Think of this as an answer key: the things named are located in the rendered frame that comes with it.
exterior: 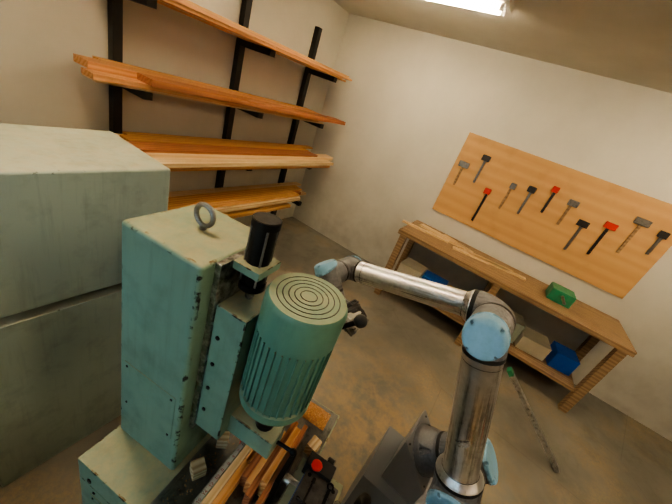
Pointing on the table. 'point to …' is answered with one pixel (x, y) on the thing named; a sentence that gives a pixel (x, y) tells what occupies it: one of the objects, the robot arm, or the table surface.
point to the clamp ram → (283, 478)
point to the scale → (218, 474)
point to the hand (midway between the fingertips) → (351, 329)
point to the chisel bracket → (248, 432)
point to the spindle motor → (291, 347)
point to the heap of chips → (316, 415)
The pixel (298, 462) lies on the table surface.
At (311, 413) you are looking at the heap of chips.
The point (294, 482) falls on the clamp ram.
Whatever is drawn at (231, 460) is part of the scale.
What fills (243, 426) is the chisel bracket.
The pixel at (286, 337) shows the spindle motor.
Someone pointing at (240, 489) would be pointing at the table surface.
